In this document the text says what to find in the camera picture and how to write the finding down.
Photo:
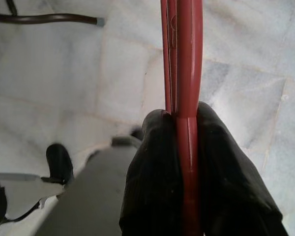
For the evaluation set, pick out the pink red plastic hanger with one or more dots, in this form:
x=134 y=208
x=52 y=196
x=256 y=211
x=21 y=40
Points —
x=186 y=73

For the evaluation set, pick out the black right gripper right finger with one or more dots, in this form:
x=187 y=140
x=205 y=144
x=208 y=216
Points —
x=231 y=184

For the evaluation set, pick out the marble table with red edge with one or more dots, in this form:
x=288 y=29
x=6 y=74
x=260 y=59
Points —
x=39 y=19

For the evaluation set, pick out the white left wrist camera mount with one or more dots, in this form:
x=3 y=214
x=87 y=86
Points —
x=22 y=191

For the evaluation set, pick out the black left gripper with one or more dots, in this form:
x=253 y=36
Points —
x=60 y=162

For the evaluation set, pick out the silver metal clothes rack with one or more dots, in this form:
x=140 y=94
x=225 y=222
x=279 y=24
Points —
x=96 y=184

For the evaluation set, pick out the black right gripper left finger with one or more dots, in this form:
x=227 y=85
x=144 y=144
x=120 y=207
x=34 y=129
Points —
x=152 y=172

